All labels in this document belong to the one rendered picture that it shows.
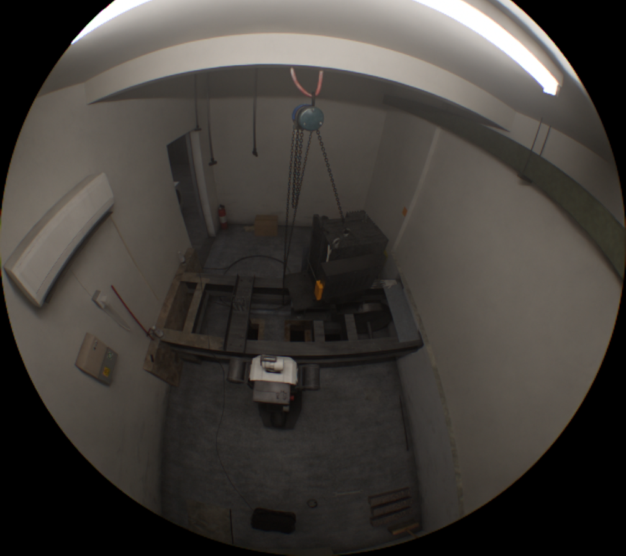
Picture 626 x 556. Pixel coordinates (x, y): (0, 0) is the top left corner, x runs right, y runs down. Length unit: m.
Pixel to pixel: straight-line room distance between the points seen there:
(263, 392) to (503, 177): 2.06
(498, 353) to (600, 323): 0.81
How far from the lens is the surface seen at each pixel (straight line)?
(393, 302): 2.60
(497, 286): 1.78
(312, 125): 1.22
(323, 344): 2.13
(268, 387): 1.27
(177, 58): 1.32
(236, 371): 1.32
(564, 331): 1.55
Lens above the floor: 2.62
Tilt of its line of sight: 41 degrees down
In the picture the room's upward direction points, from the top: 8 degrees clockwise
